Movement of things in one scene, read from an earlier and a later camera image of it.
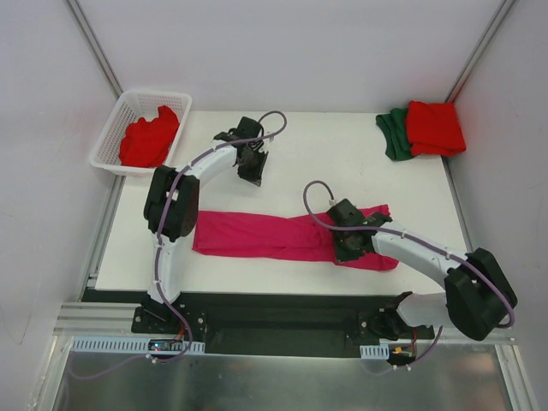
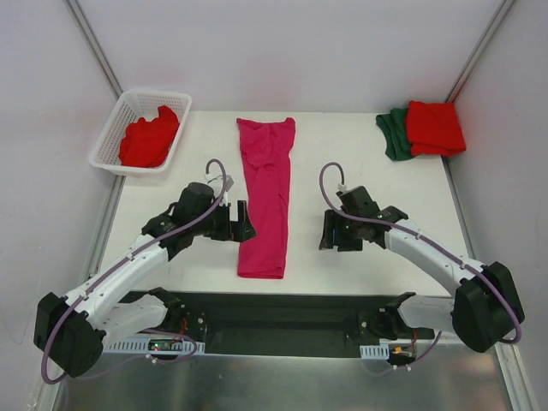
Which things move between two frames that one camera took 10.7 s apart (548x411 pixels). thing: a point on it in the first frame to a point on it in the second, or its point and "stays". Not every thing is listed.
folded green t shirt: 393,125 stays
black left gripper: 251,165 to 229,222
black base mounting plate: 235,322 stays
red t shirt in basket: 145,143 stays
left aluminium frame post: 99,57 stays
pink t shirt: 278,235 to 265,151
